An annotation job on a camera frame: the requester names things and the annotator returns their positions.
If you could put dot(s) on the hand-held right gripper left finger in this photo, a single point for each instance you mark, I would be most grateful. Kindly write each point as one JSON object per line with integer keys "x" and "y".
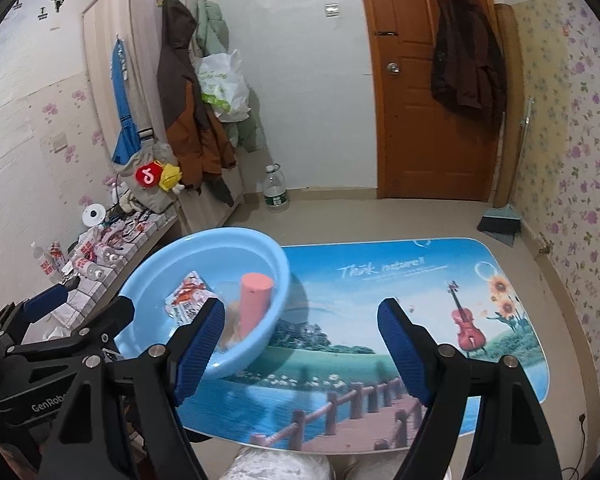
{"x": 200, "y": 350}

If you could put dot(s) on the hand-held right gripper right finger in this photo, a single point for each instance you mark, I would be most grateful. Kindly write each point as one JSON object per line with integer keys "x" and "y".
{"x": 405, "y": 355}

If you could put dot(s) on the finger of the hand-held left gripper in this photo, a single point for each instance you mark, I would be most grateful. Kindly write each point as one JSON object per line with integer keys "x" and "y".
{"x": 105, "y": 330}
{"x": 45, "y": 302}

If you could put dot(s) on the clear toothpick box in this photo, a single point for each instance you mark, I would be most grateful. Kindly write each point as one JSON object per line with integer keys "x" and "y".
{"x": 232, "y": 322}

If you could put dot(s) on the red white snack packet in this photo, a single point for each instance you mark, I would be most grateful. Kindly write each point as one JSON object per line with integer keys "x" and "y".
{"x": 187, "y": 295}

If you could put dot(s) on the pink cylindrical case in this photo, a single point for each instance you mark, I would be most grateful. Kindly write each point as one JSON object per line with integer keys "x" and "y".
{"x": 255, "y": 305}

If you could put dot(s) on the light blue plastic basin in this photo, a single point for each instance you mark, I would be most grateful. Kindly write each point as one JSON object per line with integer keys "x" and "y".
{"x": 220, "y": 250}

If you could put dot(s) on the grey shoulder bag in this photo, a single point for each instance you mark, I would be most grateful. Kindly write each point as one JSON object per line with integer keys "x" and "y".
{"x": 155, "y": 200}

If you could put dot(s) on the scenery printed desktop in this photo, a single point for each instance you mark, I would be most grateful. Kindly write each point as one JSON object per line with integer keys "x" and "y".
{"x": 370, "y": 310}

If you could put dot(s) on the clear plastic bottle red label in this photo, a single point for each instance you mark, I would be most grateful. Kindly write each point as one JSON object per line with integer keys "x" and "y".
{"x": 42, "y": 262}
{"x": 87, "y": 269}
{"x": 106, "y": 252}

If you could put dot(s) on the pile of red white packets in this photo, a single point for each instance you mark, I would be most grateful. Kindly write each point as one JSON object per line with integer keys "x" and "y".
{"x": 110, "y": 240}

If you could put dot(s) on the white plush toy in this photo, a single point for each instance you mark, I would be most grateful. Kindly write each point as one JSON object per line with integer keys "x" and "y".
{"x": 127, "y": 201}

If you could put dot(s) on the person's grey trouser leg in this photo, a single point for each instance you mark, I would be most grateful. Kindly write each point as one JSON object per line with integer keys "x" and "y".
{"x": 275, "y": 465}

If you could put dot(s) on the blue broom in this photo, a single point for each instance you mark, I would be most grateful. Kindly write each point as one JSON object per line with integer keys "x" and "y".
{"x": 492, "y": 222}

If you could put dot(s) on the blue dustpan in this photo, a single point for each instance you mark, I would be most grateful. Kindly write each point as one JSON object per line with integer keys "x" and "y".
{"x": 510, "y": 232}

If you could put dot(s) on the red round plush charm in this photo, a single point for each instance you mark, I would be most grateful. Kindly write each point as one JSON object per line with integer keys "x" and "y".
{"x": 148, "y": 174}

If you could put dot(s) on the yellow plush charm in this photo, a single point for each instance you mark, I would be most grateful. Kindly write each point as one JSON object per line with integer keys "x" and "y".
{"x": 171, "y": 176}

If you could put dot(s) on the large clear water bottle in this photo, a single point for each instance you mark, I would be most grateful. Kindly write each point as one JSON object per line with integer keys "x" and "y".
{"x": 276, "y": 190}

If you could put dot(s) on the blue fabric bag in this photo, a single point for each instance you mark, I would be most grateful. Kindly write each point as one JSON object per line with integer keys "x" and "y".
{"x": 122, "y": 110}

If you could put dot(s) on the brown wooden door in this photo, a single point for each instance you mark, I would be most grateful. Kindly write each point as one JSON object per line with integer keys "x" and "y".
{"x": 410, "y": 135}

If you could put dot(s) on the brown orange hanging jacket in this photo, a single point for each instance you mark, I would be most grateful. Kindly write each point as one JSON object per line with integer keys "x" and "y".
{"x": 180, "y": 110}

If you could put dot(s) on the white green plastic bag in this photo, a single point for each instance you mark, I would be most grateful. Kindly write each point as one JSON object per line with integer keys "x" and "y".
{"x": 225, "y": 85}

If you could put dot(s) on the dark brown hanging jacket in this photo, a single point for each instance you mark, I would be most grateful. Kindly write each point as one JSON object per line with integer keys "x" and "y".
{"x": 465, "y": 60}

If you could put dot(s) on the beige wooden wardrobe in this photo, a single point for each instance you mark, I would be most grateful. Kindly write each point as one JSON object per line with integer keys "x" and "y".
{"x": 130, "y": 10}

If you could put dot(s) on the tan upright board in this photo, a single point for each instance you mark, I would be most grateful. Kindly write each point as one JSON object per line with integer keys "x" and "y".
{"x": 510, "y": 60}

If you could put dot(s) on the pale green hanging jacket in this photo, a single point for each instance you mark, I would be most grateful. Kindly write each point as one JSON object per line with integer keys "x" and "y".
{"x": 210, "y": 25}

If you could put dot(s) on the white round camera device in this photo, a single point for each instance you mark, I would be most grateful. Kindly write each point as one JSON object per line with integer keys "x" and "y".
{"x": 93, "y": 215}

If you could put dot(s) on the beige wall switch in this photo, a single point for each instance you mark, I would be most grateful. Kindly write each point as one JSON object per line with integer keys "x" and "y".
{"x": 58, "y": 142}

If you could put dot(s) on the brass wall fitting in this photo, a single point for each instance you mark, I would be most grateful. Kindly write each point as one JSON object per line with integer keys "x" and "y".
{"x": 546, "y": 247}

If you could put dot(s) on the white wall switch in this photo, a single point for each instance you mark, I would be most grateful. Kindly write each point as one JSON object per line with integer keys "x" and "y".
{"x": 331, "y": 10}

